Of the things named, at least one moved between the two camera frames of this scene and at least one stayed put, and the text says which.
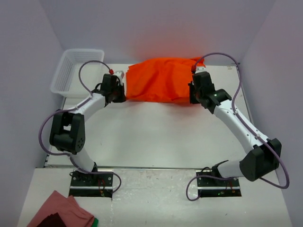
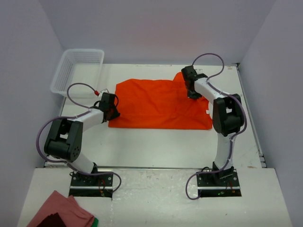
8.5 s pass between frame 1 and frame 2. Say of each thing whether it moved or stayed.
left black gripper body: moved
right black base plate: stayed
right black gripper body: moved
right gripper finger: stayed
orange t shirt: moved
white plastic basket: stayed
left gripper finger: moved
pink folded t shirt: stayed
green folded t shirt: stayed
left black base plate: stayed
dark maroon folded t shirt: stayed
